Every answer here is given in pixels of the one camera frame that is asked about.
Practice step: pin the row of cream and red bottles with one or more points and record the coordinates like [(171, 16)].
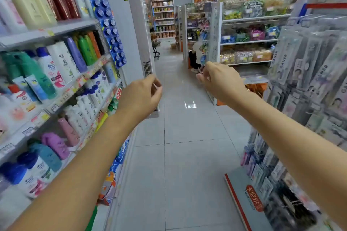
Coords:
[(27, 0)]

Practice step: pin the person's right hand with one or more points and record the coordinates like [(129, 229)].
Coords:
[(221, 81)]

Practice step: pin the hanging strip of blue packets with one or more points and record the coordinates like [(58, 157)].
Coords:
[(108, 28)]

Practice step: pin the person's left hand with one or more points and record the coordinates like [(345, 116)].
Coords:
[(140, 98)]

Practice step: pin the white red display stand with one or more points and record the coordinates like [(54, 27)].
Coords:
[(241, 193)]

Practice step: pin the row of small white bottles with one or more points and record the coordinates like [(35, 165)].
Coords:
[(87, 106)]

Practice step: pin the white end shelf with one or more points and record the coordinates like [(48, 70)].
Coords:
[(249, 20)]

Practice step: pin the row of green and white bottles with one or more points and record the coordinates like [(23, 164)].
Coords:
[(49, 65)]

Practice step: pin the row of blue capped bottles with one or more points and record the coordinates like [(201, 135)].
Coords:
[(32, 168)]

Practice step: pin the person's left forearm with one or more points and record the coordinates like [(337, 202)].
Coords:
[(76, 185)]

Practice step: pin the far goods shelf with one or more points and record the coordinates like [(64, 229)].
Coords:
[(162, 17)]

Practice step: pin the grey toiletries shelf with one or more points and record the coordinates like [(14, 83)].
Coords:
[(54, 31)]

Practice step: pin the rack of toothbrush packets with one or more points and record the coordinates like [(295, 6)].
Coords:
[(320, 76)]

